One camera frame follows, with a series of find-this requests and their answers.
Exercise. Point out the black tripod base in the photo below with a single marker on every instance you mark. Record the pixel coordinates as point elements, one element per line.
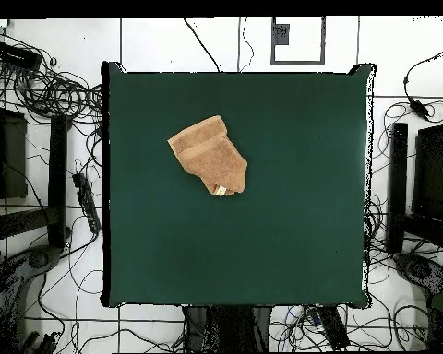
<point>38,259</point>
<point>419,271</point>

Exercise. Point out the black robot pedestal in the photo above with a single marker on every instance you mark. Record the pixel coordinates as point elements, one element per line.
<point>229,328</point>

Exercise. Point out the black electronics box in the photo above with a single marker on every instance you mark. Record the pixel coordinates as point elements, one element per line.
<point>16,56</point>

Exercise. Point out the dark green table cloth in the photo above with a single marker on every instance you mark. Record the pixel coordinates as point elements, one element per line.
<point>280,228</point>

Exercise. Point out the black frame stand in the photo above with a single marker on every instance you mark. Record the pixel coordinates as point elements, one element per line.
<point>13,155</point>

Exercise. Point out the black cabinet box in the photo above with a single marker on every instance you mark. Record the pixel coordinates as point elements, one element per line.
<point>433,173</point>

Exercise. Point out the grey square floor frame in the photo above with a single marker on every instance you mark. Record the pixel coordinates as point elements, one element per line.
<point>272,51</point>

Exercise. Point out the black upright post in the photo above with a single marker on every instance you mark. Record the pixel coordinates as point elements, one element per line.
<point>57,184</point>
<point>398,184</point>

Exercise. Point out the tan terry towel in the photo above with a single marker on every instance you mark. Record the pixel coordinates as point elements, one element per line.
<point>210,155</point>

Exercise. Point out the black power strip with plugs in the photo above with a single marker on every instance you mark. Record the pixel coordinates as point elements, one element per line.
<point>334,328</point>

